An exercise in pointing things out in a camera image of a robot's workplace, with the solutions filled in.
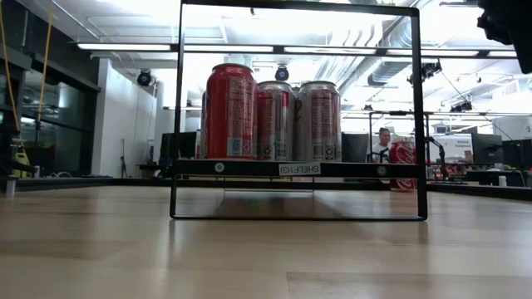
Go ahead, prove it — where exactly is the silver ventilation duct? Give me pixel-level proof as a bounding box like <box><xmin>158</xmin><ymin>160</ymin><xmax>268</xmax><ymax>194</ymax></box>
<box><xmin>315</xmin><ymin>16</ymin><xmax>421</xmax><ymax>121</ymax></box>

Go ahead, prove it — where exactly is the thin black floor stand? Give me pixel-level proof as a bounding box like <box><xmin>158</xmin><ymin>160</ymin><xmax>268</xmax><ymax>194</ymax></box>
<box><xmin>119</xmin><ymin>138</ymin><xmax>129</xmax><ymax>179</ymax></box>

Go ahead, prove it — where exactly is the black ceiling track light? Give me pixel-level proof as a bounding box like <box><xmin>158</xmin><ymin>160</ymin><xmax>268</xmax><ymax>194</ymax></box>
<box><xmin>449</xmin><ymin>100</ymin><xmax>474</xmax><ymax>114</ymax></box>
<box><xmin>409</xmin><ymin>60</ymin><xmax>444</xmax><ymax>84</ymax></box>

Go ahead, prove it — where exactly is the black monitor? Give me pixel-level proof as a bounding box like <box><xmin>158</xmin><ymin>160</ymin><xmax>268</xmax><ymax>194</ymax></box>
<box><xmin>160</xmin><ymin>131</ymin><xmax>197</xmax><ymax>165</ymax></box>
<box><xmin>471</xmin><ymin>132</ymin><xmax>504</xmax><ymax>165</ymax></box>
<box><xmin>502</xmin><ymin>139</ymin><xmax>532</xmax><ymax>169</ymax></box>
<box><xmin>341</xmin><ymin>132</ymin><xmax>371</xmax><ymax>163</ymax></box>

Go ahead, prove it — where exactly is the white sign board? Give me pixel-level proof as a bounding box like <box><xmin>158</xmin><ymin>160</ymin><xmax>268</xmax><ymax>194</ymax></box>
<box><xmin>431</xmin><ymin>135</ymin><xmax>473</xmax><ymax>163</ymax></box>

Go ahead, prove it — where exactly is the silver soda can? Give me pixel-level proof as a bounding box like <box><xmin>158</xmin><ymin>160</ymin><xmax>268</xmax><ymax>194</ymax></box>
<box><xmin>295</xmin><ymin>81</ymin><xmax>342</xmax><ymax>163</ymax></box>
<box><xmin>255</xmin><ymin>81</ymin><xmax>297</xmax><ymax>162</ymax></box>

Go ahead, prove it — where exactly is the yellow extension cable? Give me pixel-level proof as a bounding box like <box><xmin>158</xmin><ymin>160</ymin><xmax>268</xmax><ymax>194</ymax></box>
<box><xmin>0</xmin><ymin>0</ymin><xmax>32</xmax><ymax>180</ymax></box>

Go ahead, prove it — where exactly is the person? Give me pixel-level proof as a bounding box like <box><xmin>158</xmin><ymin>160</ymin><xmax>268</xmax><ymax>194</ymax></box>
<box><xmin>366</xmin><ymin>127</ymin><xmax>394</xmax><ymax>164</ymax></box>

